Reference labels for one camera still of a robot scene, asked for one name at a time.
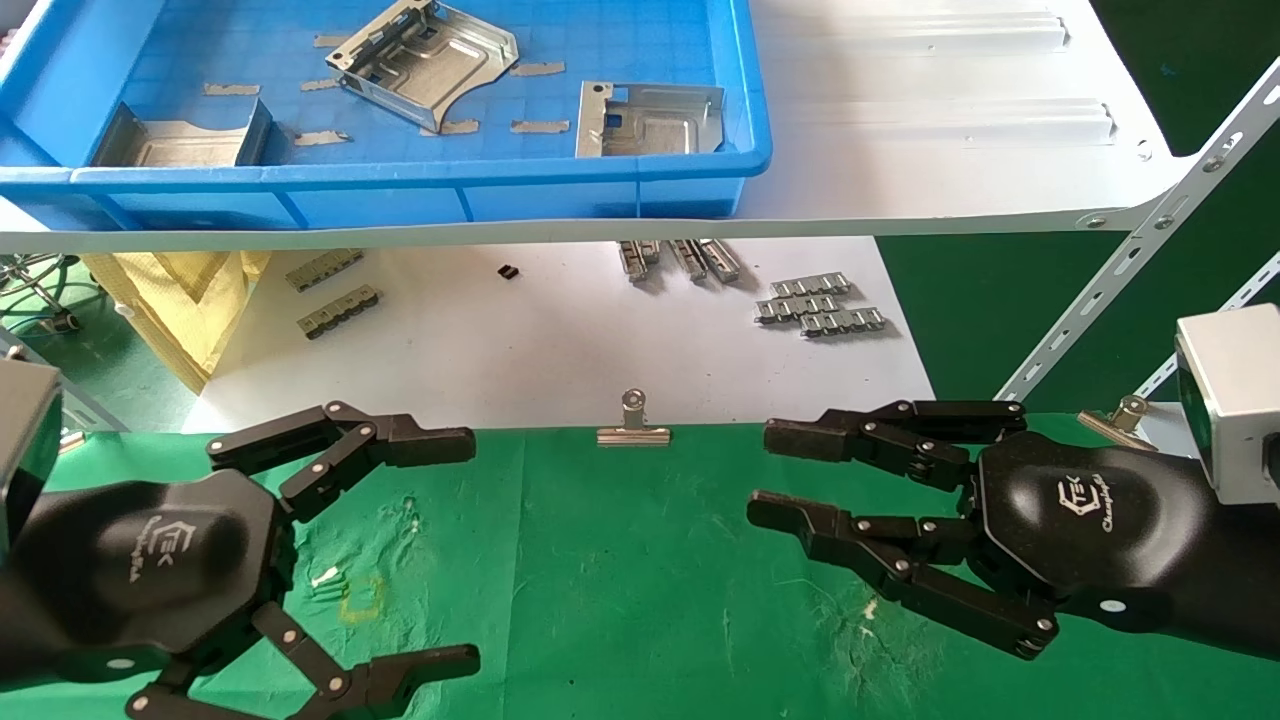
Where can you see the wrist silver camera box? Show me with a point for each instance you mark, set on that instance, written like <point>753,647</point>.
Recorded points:
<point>1235,400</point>
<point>25,440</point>

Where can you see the blue plastic bin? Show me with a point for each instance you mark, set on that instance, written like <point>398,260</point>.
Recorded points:
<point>550,200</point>

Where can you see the green table cloth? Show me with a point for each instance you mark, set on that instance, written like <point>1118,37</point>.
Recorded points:
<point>620,600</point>

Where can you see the flat sheet metal bracket plate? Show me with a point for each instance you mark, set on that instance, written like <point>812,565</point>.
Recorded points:
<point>650,125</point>

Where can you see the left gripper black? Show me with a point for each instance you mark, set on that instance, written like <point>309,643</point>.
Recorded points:
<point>150,570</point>

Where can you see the stamped sheet metal bracket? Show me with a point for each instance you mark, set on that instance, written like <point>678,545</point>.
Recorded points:
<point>440,60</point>

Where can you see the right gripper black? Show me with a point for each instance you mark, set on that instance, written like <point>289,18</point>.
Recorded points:
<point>1090,530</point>

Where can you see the yellow mesh bag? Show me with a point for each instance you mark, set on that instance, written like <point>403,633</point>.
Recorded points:
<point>170,300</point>

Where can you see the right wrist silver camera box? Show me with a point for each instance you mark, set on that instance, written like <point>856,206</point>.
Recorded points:
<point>1235,400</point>

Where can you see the white metal shelf rack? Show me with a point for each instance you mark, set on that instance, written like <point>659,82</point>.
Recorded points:
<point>900,120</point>

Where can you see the silver binder clip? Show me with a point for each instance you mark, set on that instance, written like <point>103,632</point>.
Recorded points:
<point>633,436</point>
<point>70,440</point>
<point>1128,410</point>

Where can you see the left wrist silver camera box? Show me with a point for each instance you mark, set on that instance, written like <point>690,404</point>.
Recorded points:
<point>25,440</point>

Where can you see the U-shaped sheet metal bracket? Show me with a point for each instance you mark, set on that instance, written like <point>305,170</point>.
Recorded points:
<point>180,145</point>

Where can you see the beige tape strip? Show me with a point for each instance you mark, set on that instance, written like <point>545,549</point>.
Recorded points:
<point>540,126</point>
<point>321,137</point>
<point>231,88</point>
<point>462,127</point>
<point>328,41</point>
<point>318,85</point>
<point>537,68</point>

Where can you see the chrome caster chair base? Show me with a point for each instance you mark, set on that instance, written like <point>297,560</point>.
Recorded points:
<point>35,290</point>

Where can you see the white paper scrap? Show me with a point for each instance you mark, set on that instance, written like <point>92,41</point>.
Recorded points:
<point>325,577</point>

